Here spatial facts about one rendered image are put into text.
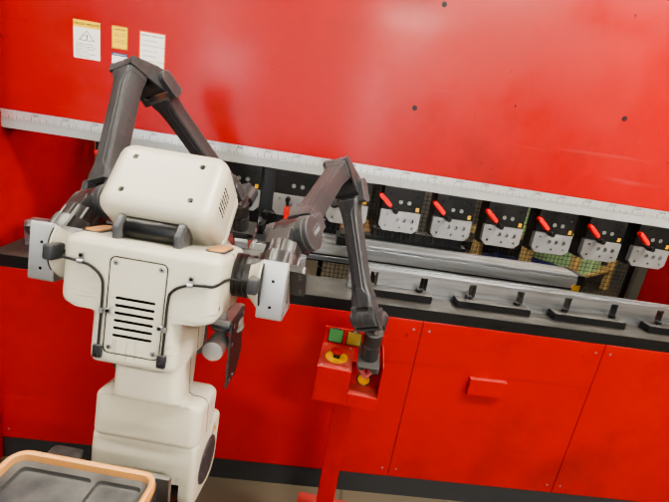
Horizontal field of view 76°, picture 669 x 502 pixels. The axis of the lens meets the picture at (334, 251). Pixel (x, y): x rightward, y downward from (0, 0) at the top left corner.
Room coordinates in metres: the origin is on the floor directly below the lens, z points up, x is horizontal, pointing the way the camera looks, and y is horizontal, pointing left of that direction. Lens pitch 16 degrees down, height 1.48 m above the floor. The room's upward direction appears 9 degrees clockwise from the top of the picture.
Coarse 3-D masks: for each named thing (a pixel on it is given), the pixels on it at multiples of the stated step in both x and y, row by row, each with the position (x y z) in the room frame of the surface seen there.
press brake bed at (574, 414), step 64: (0, 320) 1.37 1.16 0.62; (64, 320) 1.39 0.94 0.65; (256, 320) 1.44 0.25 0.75; (320, 320) 1.46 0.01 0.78; (0, 384) 1.37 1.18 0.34; (64, 384) 1.39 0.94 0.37; (256, 384) 1.44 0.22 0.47; (384, 384) 1.48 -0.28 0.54; (448, 384) 1.50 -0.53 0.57; (512, 384) 1.52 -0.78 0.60; (576, 384) 1.54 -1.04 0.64; (640, 384) 1.56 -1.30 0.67; (256, 448) 1.44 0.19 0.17; (320, 448) 1.46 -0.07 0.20; (384, 448) 1.48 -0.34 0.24; (448, 448) 1.50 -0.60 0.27; (512, 448) 1.52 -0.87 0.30; (576, 448) 1.54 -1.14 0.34; (640, 448) 1.56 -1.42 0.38
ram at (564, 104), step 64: (0, 0) 1.48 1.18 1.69; (64, 0) 1.49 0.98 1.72; (128, 0) 1.51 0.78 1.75; (192, 0) 1.52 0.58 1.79; (256, 0) 1.54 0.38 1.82; (320, 0) 1.55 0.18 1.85; (384, 0) 1.57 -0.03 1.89; (448, 0) 1.59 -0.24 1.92; (512, 0) 1.60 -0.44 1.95; (576, 0) 1.62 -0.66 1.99; (640, 0) 1.63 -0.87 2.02; (0, 64) 1.48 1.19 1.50; (64, 64) 1.49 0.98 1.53; (192, 64) 1.53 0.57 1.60; (256, 64) 1.54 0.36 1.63; (320, 64) 1.56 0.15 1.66; (384, 64) 1.57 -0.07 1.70; (448, 64) 1.59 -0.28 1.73; (512, 64) 1.60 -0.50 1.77; (576, 64) 1.62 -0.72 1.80; (640, 64) 1.64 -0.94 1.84; (64, 128) 1.49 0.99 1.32; (256, 128) 1.54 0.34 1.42; (320, 128) 1.56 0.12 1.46; (384, 128) 1.58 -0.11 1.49; (448, 128) 1.59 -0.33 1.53; (512, 128) 1.61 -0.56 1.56; (576, 128) 1.63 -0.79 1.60; (640, 128) 1.64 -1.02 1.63; (448, 192) 1.60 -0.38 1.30; (576, 192) 1.63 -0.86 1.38; (640, 192) 1.65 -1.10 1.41
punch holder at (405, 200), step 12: (384, 192) 1.58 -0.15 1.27; (396, 192) 1.58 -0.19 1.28; (408, 192) 1.58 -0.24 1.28; (420, 192) 1.59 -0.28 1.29; (384, 204) 1.58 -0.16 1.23; (396, 204) 1.58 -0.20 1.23; (408, 204) 1.59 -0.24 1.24; (420, 204) 1.59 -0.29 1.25; (384, 216) 1.58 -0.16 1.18; (396, 216) 1.58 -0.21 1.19; (408, 216) 1.58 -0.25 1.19; (384, 228) 1.58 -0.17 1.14; (396, 228) 1.58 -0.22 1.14; (408, 228) 1.58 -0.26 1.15
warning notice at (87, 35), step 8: (80, 24) 1.50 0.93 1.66; (88, 24) 1.50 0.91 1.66; (96, 24) 1.50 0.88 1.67; (80, 32) 1.50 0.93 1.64; (88, 32) 1.50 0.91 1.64; (96, 32) 1.50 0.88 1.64; (80, 40) 1.50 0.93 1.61; (88, 40) 1.50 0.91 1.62; (96, 40) 1.50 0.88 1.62; (80, 48) 1.50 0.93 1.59; (88, 48) 1.50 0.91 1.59; (96, 48) 1.50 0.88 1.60; (80, 56) 1.50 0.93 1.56; (88, 56) 1.50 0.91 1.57; (96, 56) 1.50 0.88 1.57
